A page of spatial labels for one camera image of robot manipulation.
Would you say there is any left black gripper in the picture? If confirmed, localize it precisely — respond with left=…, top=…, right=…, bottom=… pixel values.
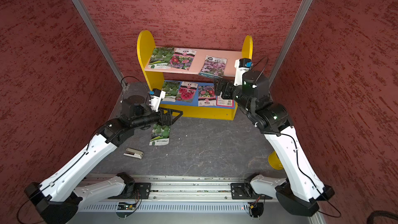
left=132, top=105, right=183, bottom=129

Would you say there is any purple flower seed bag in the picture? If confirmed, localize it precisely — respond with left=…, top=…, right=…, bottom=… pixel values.
left=199, top=56, right=228, bottom=79

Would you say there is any large green gourd seed bag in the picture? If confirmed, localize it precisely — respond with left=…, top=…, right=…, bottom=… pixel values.
left=149, top=124, right=171, bottom=146

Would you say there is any pink zinnia seed bag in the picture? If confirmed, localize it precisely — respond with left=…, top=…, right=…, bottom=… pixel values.
left=168, top=48, right=197, bottom=71

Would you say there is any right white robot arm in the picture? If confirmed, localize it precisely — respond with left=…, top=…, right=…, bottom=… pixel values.
left=214, top=71, right=334, bottom=217

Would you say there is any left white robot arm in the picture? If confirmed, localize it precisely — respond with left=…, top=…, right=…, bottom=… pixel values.
left=25, top=92, right=183, bottom=224

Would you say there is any mixed flower seed bag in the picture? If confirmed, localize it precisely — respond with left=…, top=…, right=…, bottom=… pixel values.
left=198, top=86, right=217, bottom=107

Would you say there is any pink back-side seed bag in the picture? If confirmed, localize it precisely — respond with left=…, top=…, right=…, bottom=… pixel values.
left=216, top=96, right=235, bottom=108

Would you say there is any red dahlia seed bag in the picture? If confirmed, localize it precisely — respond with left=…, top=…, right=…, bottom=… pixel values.
left=175, top=82, right=198, bottom=103

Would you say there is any green gourd bag lower shelf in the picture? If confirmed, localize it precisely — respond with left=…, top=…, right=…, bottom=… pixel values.
left=162, top=81, right=181, bottom=102

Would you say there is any yellow wooden shelf unit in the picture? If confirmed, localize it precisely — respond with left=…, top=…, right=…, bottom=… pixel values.
left=137, top=30, right=254, bottom=120

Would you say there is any silver stapler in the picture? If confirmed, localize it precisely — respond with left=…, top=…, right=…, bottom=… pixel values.
left=123, top=148, right=144, bottom=159

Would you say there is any yellow pencil cup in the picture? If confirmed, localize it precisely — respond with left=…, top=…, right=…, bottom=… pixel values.
left=268, top=151, right=284, bottom=170

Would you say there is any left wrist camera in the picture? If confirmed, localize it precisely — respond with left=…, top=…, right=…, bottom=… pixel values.
left=149, top=89, right=166, bottom=112

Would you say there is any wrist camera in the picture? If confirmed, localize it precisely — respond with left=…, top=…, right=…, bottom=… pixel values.
left=149, top=89, right=166, bottom=112
left=234, top=58, right=252, bottom=87

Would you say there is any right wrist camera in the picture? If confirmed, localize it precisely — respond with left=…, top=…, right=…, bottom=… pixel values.
left=234, top=58, right=252, bottom=87

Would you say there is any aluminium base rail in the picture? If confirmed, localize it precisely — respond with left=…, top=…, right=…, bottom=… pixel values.
left=71, top=174, right=290, bottom=202

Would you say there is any left corner aluminium post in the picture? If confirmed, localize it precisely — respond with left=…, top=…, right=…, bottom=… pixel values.
left=72, top=0, right=123, bottom=87

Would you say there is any corner aluminium post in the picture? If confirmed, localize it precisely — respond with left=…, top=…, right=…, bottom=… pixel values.
left=269, top=0, right=313, bottom=86
left=72, top=0, right=123, bottom=87

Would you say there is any right corner aluminium post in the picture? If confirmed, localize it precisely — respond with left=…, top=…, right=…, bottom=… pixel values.
left=269, top=0, right=313, bottom=86

